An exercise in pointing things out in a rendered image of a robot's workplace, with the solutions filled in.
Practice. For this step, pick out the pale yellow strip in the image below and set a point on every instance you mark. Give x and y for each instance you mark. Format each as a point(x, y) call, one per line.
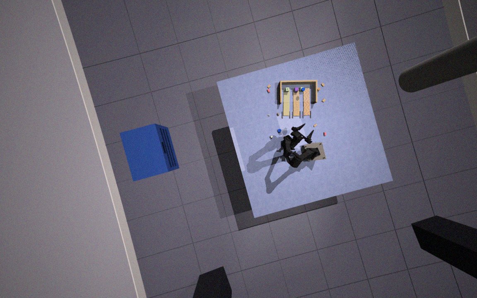
point(285, 109)

